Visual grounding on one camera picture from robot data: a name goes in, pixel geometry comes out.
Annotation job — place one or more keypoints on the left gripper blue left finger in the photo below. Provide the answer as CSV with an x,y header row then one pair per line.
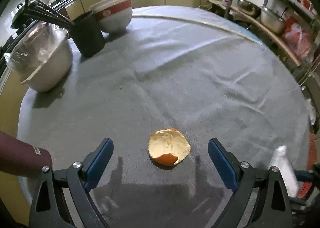
x,y
95,163

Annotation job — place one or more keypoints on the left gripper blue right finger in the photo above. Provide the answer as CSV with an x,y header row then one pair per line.
x,y
226,164

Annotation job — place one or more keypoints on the stacked red white bowls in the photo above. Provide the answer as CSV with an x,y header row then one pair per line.
x,y
113,16

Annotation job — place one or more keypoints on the grey tablecloth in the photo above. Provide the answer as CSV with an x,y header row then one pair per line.
x,y
161,74

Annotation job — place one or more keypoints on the long white stick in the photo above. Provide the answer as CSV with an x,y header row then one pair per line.
x,y
199,22

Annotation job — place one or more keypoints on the orange peel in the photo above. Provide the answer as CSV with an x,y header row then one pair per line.
x,y
168,147

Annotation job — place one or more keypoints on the metal kitchen rack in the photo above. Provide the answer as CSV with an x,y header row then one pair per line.
x,y
291,28

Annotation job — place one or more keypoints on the maroon sleeved forearm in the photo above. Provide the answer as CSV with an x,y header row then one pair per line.
x,y
22,159

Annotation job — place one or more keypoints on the white plastic bottle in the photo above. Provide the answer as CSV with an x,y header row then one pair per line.
x,y
279,159

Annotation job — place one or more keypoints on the black chopstick holder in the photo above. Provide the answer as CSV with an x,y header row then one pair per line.
x,y
84,30

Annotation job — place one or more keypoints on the steel pot on shelf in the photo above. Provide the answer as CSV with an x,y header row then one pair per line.
x,y
272,21

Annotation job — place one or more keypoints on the red plastic mesh basket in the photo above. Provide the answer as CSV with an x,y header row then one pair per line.
x,y
312,158

